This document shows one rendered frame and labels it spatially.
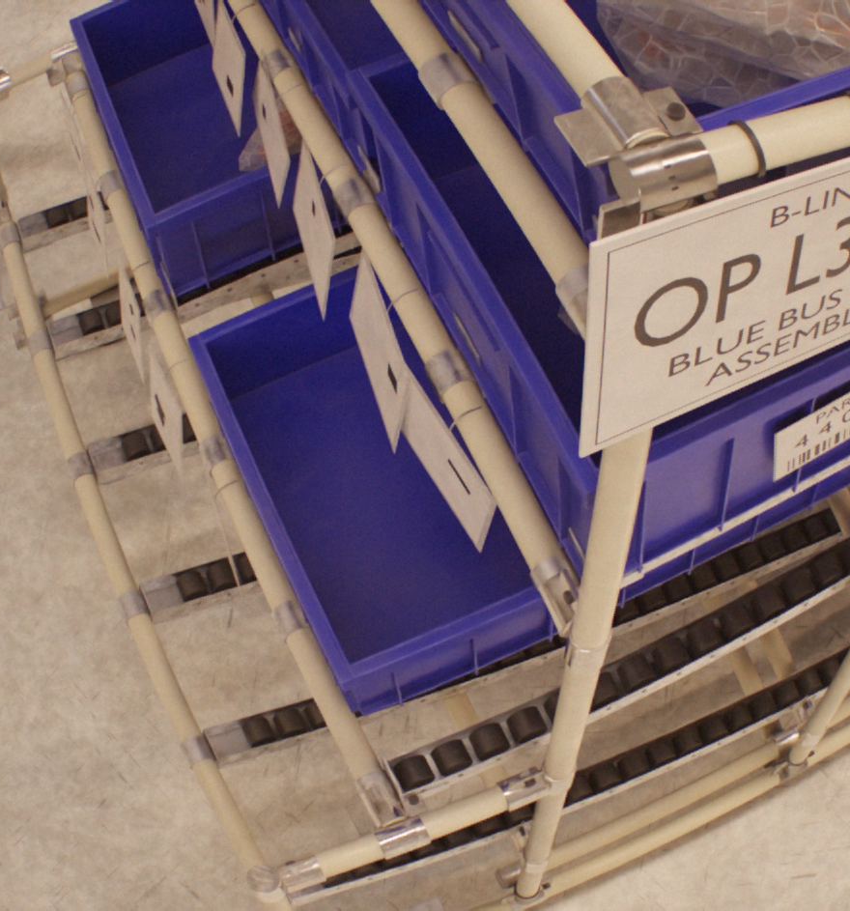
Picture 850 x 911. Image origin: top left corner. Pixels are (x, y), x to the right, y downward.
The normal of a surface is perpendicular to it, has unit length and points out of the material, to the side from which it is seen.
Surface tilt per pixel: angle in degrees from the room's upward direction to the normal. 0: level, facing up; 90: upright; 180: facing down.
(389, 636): 3
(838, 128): 45
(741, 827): 0
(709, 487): 90
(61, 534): 0
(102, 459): 11
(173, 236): 90
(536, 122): 98
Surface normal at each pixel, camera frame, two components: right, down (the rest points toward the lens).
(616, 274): 0.40, 0.81
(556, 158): -0.90, 0.43
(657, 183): 0.28, 0.25
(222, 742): 0.16, -0.51
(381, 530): -0.06, -0.44
